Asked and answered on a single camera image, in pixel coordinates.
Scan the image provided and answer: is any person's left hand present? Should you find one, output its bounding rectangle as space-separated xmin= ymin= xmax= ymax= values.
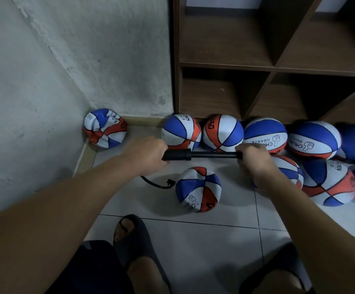
xmin=120 ymin=137 xmax=169 ymax=176

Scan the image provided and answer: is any black sandal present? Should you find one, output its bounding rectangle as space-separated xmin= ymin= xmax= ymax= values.
xmin=239 ymin=242 xmax=313 ymax=294
xmin=113 ymin=214 xmax=172 ymax=294

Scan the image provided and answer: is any person's right forearm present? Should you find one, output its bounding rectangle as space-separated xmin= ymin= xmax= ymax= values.
xmin=256 ymin=173 xmax=355 ymax=294

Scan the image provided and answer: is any black hand pump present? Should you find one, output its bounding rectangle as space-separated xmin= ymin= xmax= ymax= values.
xmin=141 ymin=149 xmax=243 ymax=190

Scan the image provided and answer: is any person's left foot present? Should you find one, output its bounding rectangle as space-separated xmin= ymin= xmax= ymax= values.
xmin=115 ymin=218 xmax=169 ymax=294

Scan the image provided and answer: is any person's left forearm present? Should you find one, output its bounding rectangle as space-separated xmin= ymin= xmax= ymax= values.
xmin=0 ymin=157 xmax=138 ymax=294

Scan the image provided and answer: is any brown wooden cubby shelf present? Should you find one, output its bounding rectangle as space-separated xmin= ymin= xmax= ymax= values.
xmin=170 ymin=0 xmax=355 ymax=127

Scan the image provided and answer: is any beige baseboard strip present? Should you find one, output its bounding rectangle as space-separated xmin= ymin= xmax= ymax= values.
xmin=124 ymin=116 xmax=171 ymax=127
xmin=73 ymin=143 xmax=99 ymax=178

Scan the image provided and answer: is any person's right hand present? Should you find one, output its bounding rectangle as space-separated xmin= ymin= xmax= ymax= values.
xmin=236 ymin=143 xmax=278 ymax=187

